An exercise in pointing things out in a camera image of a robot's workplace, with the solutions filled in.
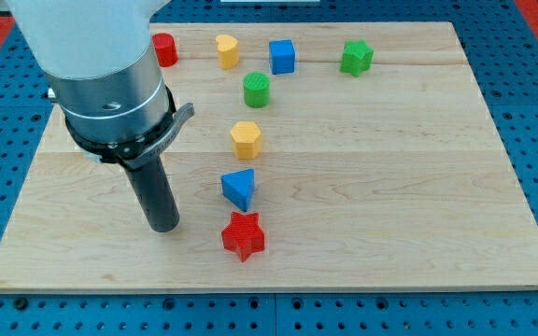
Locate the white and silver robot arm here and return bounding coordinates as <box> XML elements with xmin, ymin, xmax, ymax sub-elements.
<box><xmin>7</xmin><ymin>0</ymin><xmax>169</xmax><ymax>144</ymax></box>

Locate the red star block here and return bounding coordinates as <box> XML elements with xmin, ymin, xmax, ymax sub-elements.
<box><xmin>221</xmin><ymin>212</ymin><xmax>265</xmax><ymax>262</ymax></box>

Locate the green star block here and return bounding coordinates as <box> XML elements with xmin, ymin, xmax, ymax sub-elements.
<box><xmin>340</xmin><ymin>39</ymin><xmax>374</xmax><ymax>77</ymax></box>

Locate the blue triangle block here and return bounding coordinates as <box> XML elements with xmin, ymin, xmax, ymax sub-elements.
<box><xmin>220</xmin><ymin>168</ymin><xmax>255</xmax><ymax>212</ymax></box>

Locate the yellow hexagon block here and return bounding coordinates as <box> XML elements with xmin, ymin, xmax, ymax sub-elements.
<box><xmin>230</xmin><ymin>121</ymin><xmax>262</xmax><ymax>160</ymax></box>

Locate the wooden board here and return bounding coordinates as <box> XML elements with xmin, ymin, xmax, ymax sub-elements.
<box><xmin>0</xmin><ymin>22</ymin><xmax>538</xmax><ymax>294</ymax></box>

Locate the green cylinder block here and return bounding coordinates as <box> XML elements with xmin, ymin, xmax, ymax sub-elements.
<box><xmin>243</xmin><ymin>72</ymin><xmax>270</xmax><ymax>108</ymax></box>

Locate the blue cube block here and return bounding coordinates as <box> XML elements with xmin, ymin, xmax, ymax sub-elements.
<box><xmin>269</xmin><ymin>39</ymin><xmax>296</xmax><ymax>75</ymax></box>

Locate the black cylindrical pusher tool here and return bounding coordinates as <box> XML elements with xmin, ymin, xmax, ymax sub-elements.
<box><xmin>125</xmin><ymin>157</ymin><xmax>180</xmax><ymax>232</ymax></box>

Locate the yellow heart block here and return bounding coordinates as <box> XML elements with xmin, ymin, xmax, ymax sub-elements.
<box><xmin>215</xmin><ymin>35</ymin><xmax>240</xmax><ymax>70</ymax></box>

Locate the red cylinder block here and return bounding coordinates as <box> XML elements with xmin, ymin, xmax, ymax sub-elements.
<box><xmin>152</xmin><ymin>33</ymin><xmax>179</xmax><ymax>67</ymax></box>

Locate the black clamp ring with lever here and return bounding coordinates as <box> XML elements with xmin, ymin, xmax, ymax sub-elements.
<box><xmin>47</xmin><ymin>86</ymin><xmax>196</xmax><ymax>171</ymax></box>

